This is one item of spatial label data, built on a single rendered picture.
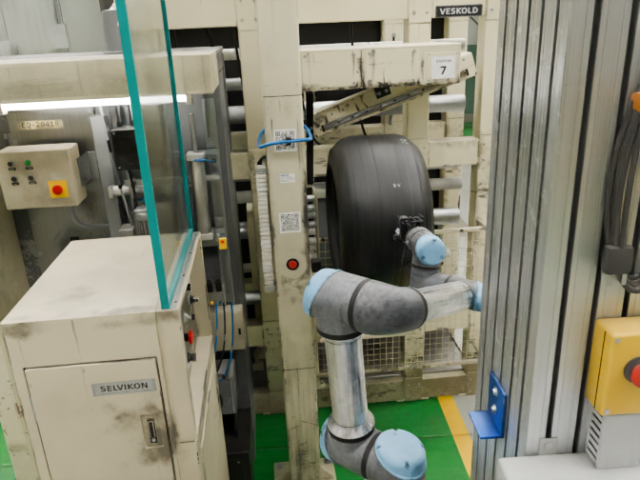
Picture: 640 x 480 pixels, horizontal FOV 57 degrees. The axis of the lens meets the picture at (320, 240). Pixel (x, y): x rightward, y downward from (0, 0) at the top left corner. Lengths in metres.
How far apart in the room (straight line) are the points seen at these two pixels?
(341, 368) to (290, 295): 0.86
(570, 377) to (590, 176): 0.31
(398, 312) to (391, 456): 0.37
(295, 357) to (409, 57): 1.21
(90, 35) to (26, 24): 1.11
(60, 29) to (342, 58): 9.78
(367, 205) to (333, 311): 0.70
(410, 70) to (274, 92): 0.58
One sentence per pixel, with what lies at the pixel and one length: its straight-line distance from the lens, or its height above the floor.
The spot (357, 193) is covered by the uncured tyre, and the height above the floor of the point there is 1.35.
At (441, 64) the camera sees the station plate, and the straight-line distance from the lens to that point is 2.31.
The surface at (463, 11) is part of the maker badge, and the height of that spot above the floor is 1.89.
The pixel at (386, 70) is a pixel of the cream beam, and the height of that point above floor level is 1.70.
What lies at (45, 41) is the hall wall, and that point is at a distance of 11.94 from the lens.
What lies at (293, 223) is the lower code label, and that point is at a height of 1.22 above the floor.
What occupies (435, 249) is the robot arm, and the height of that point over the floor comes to 1.31.
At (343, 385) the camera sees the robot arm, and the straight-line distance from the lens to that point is 1.37.
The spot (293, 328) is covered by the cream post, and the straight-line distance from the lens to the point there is 2.23.
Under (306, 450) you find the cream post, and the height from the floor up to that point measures 0.23.
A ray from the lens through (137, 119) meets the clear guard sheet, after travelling 1.27.
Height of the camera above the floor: 1.87
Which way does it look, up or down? 20 degrees down
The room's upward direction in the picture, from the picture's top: 2 degrees counter-clockwise
